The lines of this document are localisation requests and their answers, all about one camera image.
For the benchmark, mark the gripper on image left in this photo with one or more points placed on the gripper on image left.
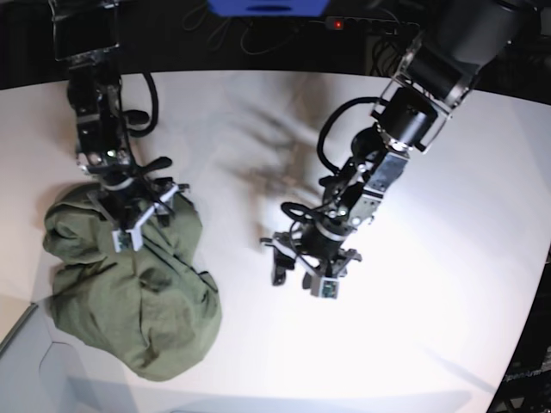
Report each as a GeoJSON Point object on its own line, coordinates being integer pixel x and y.
{"type": "Point", "coordinates": [142, 198]}

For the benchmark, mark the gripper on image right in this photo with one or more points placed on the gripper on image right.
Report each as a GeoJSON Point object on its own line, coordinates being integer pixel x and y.
{"type": "Point", "coordinates": [307, 245]}

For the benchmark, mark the green t-shirt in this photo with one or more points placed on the green t-shirt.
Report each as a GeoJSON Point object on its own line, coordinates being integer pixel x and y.
{"type": "Point", "coordinates": [149, 308]}

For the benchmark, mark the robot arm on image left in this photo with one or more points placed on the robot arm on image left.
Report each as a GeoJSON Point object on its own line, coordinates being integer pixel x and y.
{"type": "Point", "coordinates": [86, 38]}

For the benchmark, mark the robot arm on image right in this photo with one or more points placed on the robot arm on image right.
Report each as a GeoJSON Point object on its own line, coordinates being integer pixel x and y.
{"type": "Point", "coordinates": [435, 74]}

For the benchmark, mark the blue box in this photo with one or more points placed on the blue box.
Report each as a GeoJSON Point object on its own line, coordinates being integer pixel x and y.
{"type": "Point", "coordinates": [269, 8]}

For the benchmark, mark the black power strip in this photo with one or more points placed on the black power strip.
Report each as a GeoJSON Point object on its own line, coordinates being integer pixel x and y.
{"type": "Point", "coordinates": [371, 26]}

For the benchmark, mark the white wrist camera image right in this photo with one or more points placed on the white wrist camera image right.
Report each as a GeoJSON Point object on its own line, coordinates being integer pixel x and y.
{"type": "Point", "coordinates": [324, 287]}

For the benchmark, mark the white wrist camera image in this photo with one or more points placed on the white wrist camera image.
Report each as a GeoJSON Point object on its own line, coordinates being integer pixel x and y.
{"type": "Point", "coordinates": [324, 287]}
{"type": "Point", "coordinates": [129, 239]}

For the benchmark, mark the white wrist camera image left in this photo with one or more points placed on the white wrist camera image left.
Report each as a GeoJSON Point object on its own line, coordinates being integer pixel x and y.
{"type": "Point", "coordinates": [129, 239]}

